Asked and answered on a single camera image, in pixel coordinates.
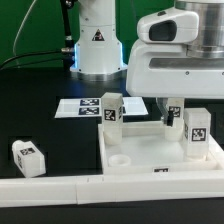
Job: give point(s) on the white L-shaped obstacle fence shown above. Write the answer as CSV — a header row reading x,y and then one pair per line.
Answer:
x,y
89,189

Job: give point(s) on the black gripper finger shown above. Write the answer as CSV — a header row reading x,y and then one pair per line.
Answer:
x,y
167,115

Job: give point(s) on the white square tabletop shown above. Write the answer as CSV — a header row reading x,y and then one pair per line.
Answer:
x,y
144,149

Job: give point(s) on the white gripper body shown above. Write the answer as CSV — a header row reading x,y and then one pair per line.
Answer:
x,y
164,71

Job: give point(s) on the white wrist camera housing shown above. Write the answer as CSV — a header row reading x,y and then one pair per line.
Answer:
x,y
169,26

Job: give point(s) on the white sheet with tags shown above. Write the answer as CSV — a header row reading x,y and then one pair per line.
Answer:
x,y
91,107

